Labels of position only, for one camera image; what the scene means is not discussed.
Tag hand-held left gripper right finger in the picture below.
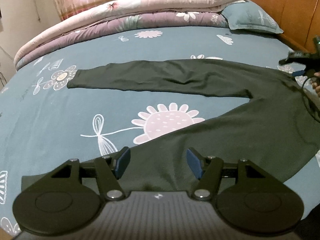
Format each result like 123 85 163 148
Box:
186 147 281 201

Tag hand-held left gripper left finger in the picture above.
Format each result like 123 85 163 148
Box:
37 147 132 201

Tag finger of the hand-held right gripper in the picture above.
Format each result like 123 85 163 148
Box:
292 66 316 78
278 51 315 67

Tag dark green pants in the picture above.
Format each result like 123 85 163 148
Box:
21 58 320 198

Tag person's right hand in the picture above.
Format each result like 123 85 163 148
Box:
310 71 320 96

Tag wooden headboard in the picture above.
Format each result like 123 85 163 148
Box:
229 0 320 53

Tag teal floral pillow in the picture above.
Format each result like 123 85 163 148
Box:
221 1 284 34

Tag bed with teal floral sheet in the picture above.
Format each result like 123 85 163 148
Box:
0 12 320 235

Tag purple floral folded quilt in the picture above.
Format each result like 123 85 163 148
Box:
15 11 229 72

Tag cream floral folded quilt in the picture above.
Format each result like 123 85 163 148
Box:
14 0 248 67

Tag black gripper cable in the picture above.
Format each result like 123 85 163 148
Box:
300 76 320 123

